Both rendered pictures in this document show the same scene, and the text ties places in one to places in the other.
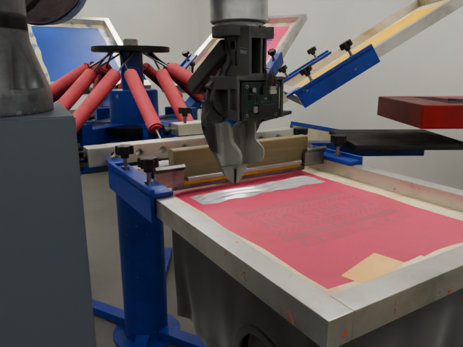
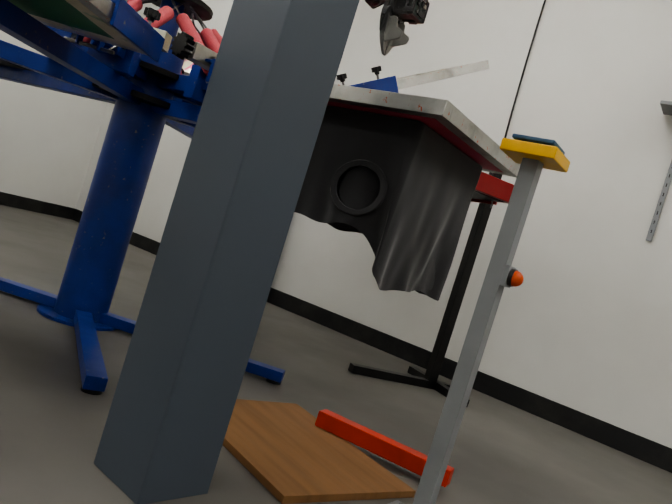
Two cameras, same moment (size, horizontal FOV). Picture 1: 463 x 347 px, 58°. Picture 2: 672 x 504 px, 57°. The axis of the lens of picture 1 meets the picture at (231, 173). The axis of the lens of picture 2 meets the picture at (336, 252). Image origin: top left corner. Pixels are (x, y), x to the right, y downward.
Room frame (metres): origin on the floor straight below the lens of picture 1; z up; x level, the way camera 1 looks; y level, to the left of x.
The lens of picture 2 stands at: (-0.84, 0.61, 0.63)
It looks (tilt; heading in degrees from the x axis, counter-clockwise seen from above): 2 degrees down; 335
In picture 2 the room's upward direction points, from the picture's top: 17 degrees clockwise
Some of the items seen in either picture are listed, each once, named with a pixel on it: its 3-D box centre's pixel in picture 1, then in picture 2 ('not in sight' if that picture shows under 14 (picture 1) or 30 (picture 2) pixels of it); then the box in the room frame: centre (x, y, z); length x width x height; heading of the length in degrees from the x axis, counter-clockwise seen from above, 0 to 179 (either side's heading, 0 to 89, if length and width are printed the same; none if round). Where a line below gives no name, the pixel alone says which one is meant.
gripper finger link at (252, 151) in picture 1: (249, 152); (397, 40); (0.58, -0.03, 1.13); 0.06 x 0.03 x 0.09; 32
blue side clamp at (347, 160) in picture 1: (317, 160); not in sight; (1.22, -0.26, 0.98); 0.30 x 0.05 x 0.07; 32
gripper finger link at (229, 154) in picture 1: (231, 154); (392, 34); (0.56, 0.00, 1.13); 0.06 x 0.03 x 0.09; 32
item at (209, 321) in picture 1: (240, 315); (328, 175); (0.73, -0.02, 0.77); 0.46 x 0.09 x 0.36; 32
